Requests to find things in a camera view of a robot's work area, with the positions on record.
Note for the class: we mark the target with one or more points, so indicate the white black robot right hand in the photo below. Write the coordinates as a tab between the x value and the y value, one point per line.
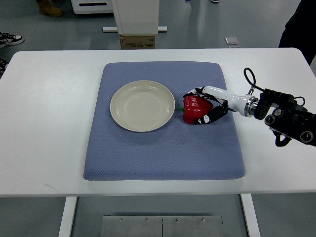
223	101

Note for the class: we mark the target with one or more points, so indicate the red bell pepper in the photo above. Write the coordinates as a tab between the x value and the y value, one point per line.
195	108

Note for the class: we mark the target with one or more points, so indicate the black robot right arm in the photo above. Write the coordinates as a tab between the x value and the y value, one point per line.
282	114

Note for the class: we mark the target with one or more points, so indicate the cream round plate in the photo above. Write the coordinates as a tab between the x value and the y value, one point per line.
142	106

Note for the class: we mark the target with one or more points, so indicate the metal floor plate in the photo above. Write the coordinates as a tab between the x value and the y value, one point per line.
162	226

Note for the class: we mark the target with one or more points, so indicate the blue textured mat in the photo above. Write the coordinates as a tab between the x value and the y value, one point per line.
176	151

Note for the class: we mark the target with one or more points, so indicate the person in black clothing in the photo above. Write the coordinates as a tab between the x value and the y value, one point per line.
300	30

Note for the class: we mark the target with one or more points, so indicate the white table leg right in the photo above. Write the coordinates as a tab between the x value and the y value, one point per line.
250	215

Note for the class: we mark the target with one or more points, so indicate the white table leg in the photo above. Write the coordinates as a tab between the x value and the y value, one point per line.
68	217
250	215

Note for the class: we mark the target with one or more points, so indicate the brown cardboard box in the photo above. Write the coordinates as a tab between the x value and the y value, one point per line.
137	41

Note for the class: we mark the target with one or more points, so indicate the white machine column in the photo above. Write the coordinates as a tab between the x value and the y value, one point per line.
135	17

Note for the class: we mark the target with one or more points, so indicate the white cabinet with slot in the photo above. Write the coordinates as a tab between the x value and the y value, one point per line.
92	6

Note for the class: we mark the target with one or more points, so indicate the white table leg left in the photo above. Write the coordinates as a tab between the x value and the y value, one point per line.
68	217

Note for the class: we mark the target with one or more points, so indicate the tan work boot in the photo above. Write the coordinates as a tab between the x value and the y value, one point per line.
48	9

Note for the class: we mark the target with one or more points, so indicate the black white sneaker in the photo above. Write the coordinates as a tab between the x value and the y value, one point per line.
3	66
7	39

